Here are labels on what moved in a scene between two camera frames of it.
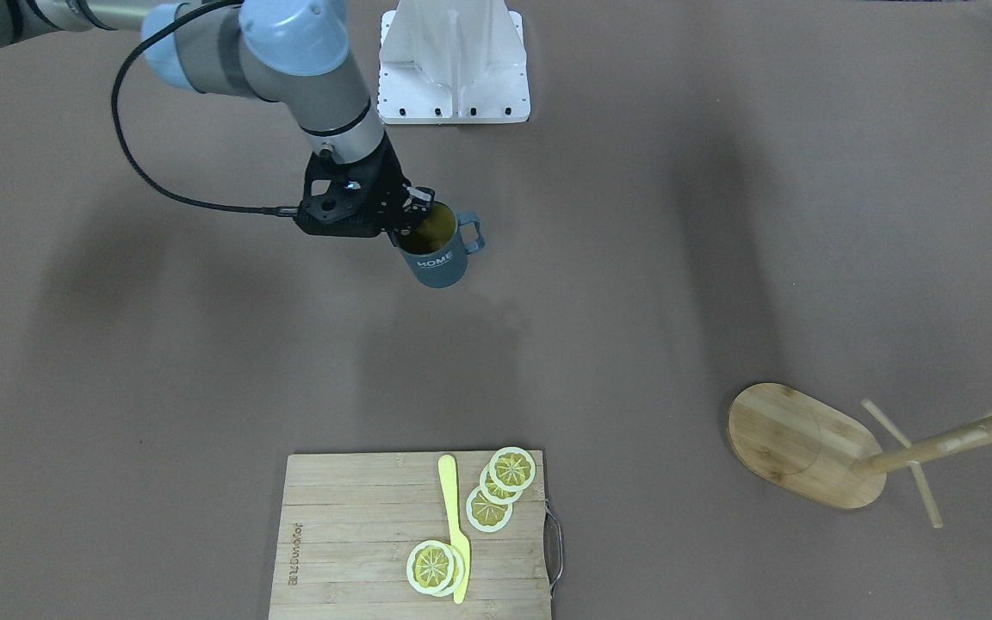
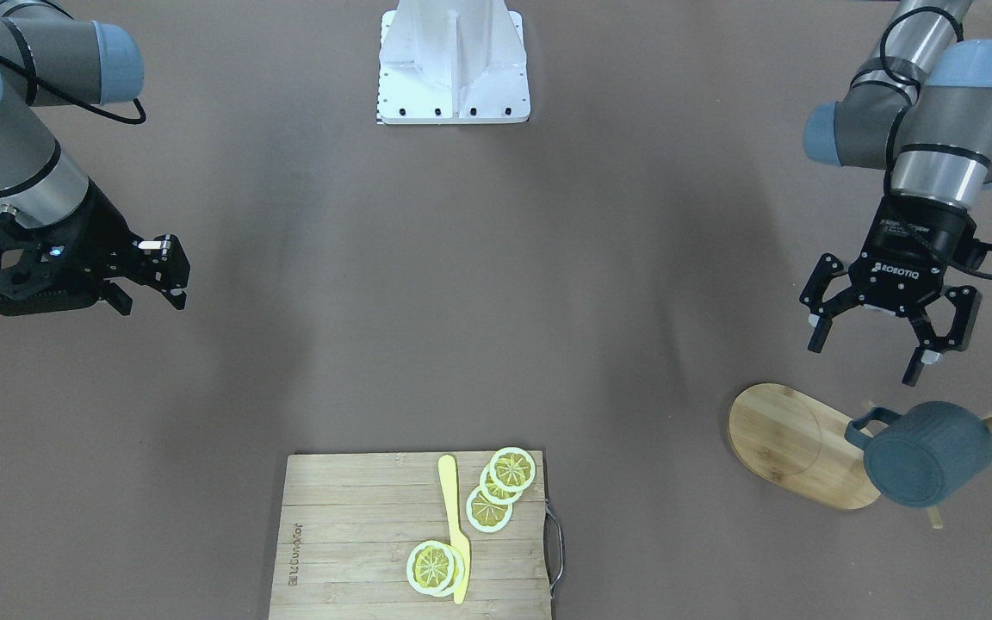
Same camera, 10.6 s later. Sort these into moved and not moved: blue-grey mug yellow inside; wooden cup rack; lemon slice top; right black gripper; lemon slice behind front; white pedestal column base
Moved: right black gripper; blue-grey mug yellow inside
Not moved: lemon slice behind front; wooden cup rack; lemon slice top; white pedestal column base
